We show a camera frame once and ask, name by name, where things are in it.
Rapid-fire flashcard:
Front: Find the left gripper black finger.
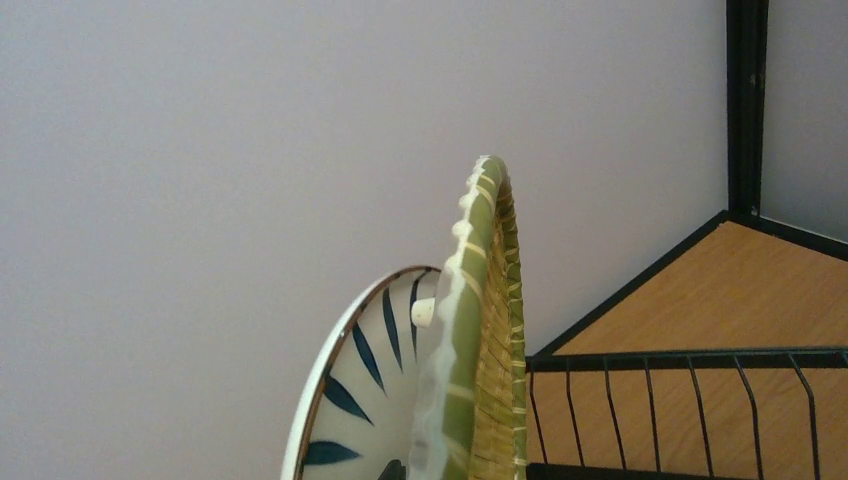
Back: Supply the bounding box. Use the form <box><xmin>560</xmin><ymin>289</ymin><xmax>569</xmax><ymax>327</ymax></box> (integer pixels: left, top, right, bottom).
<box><xmin>378</xmin><ymin>459</ymin><xmax>406</xmax><ymax>480</ymax></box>

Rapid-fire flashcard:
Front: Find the blue striped white plate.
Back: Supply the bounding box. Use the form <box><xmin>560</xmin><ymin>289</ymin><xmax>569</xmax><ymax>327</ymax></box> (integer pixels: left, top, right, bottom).
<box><xmin>281</xmin><ymin>265</ymin><xmax>441</xmax><ymax>480</ymax></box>

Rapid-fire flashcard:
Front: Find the woven bamboo tray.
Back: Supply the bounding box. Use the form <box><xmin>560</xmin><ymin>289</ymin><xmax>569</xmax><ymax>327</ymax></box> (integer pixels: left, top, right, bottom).
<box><xmin>406</xmin><ymin>155</ymin><xmax>528</xmax><ymax>479</ymax></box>

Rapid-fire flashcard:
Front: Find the black wire dish rack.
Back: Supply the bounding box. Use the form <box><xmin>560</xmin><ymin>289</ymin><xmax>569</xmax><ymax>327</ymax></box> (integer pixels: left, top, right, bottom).
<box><xmin>527</xmin><ymin>347</ymin><xmax>847</xmax><ymax>479</ymax></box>

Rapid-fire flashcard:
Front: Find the right black corner post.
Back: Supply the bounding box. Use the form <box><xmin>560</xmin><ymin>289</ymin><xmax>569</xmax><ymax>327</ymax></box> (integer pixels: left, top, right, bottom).
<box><xmin>726</xmin><ymin>0</ymin><xmax>769</xmax><ymax>217</ymax></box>

